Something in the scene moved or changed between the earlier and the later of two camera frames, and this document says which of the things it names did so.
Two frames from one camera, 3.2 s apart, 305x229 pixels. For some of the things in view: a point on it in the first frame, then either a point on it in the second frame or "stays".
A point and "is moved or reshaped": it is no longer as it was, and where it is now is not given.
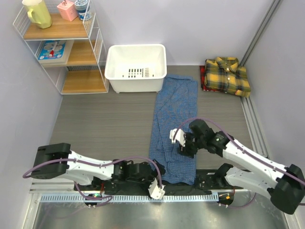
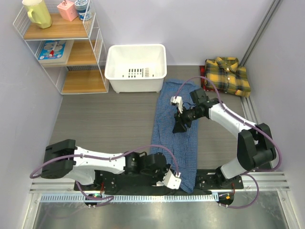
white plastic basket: [136, 67] stays
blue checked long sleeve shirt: [176, 103] is moved or reshaped
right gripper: [186, 150] → [180, 121]
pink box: [67, 10] stays
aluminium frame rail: [69, 188] stays
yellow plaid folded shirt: [225, 74] stays
